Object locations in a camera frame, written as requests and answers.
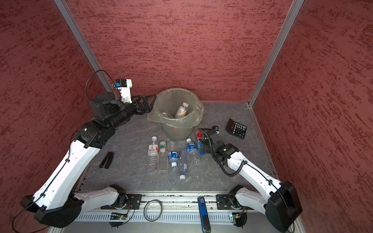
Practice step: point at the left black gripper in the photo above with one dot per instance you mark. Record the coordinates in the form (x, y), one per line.
(147, 108)

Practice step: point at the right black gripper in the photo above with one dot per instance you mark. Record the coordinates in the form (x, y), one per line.
(205, 146)

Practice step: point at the blue pink label bottle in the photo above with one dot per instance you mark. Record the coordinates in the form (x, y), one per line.
(199, 137)

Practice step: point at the blue label bottle cap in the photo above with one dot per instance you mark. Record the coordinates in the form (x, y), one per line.
(192, 150)

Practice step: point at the long clear bottle blue label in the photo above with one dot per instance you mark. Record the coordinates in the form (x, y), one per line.
(183, 165)

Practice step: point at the small blue label bottle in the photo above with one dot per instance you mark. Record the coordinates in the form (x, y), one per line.
(173, 154)

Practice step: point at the orange white label bottle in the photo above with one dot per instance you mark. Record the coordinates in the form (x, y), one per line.
(182, 111)

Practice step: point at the red white label water bottle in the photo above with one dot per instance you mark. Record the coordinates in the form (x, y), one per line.
(152, 155)

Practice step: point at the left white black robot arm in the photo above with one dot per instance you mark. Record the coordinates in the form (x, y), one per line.
(54, 204)

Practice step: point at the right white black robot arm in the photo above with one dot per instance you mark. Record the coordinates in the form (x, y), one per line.
(278, 201)

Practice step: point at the grey bin with plastic liner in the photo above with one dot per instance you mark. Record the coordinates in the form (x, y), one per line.
(164, 110)

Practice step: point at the black calculator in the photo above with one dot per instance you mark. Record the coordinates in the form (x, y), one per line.
(236, 129)

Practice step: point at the right small circuit board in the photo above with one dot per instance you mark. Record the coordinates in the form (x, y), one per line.
(238, 216)

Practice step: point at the small circuit board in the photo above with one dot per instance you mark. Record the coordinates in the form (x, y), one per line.
(118, 216)
(238, 216)

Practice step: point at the blue black handheld tool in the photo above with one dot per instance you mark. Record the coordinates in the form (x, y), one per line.
(206, 228)

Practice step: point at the left small circuit board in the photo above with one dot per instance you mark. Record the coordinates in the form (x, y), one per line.
(118, 216)

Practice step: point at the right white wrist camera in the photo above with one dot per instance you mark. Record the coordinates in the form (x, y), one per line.
(215, 128)

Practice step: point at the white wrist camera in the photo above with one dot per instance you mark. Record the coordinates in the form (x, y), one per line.
(215, 128)
(123, 86)

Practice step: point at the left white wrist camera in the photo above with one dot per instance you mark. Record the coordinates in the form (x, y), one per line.
(123, 86)

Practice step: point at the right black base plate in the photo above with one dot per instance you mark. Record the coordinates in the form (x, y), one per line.
(229, 202)

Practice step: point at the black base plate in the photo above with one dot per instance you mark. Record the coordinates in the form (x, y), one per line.
(131, 201)
(229, 202)

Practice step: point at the aluminium front rail frame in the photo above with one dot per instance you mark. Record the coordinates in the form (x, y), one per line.
(171, 208)

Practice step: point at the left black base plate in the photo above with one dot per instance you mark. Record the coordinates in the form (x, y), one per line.
(131, 201)

